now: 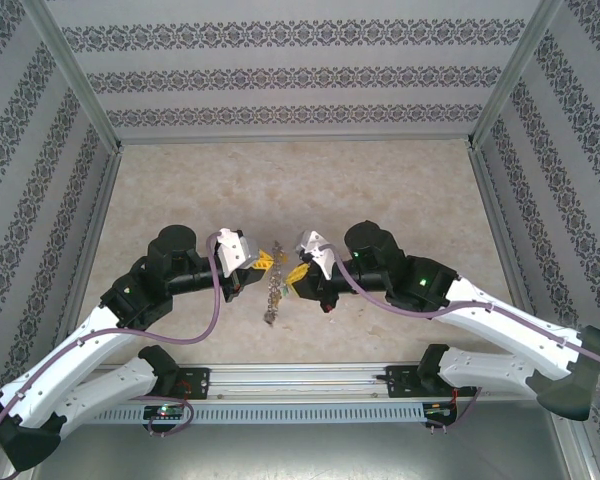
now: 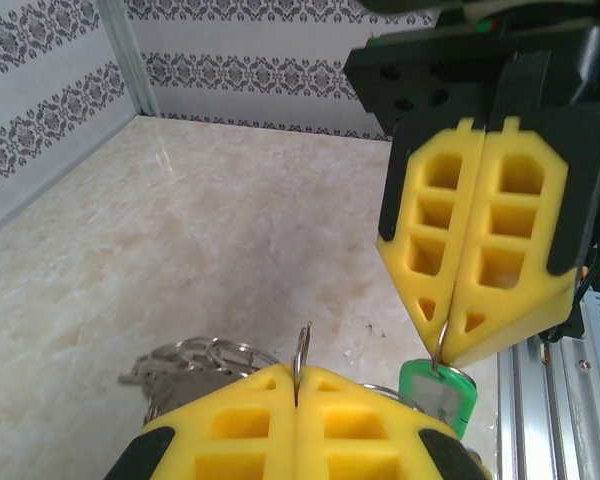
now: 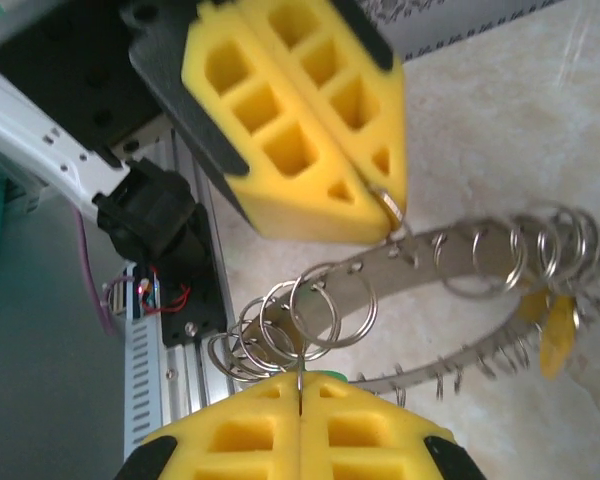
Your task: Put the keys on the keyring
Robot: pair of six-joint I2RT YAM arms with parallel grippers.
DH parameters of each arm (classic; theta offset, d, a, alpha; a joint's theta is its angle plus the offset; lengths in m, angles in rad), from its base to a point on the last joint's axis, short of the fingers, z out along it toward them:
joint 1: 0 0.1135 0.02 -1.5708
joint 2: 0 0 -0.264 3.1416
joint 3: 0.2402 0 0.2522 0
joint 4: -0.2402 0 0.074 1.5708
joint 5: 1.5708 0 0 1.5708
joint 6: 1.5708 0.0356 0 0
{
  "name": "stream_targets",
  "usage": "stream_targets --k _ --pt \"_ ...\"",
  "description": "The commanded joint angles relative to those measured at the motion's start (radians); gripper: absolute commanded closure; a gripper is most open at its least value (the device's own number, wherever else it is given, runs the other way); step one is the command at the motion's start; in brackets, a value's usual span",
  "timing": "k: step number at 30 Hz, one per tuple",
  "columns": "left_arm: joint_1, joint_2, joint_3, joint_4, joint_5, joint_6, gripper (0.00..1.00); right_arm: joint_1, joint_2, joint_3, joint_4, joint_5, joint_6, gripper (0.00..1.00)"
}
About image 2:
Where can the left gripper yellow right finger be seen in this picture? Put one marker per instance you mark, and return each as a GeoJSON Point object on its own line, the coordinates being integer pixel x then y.
{"type": "Point", "coordinates": [310, 430]}

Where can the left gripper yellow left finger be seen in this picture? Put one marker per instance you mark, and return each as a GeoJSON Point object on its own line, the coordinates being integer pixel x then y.
{"type": "Point", "coordinates": [280, 430]}

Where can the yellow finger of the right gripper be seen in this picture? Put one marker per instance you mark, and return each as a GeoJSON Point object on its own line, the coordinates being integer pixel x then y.
{"type": "Point", "coordinates": [467, 200]}
{"type": "Point", "coordinates": [547, 225]}

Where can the metal keyring bunch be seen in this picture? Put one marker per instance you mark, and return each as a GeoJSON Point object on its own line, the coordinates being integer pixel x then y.
{"type": "Point", "coordinates": [180, 385]}

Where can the green plastic key tag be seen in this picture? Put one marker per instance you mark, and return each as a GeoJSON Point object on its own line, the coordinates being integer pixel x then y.
{"type": "Point", "coordinates": [455, 395]}

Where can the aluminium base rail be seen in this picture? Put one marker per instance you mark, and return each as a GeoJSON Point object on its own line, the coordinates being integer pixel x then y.
{"type": "Point", "coordinates": [535, 410]}

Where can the aluminium frame bar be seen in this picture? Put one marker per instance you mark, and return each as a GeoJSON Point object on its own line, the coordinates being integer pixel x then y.
{"type": "Point", "coordinates": [55, 184]}
{"type": "Point", "coordinates": [280, 126]}

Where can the aluminium frame post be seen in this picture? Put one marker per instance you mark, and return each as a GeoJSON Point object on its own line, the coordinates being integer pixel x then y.
{"type": "Point", "coordinates": [127, 55]}

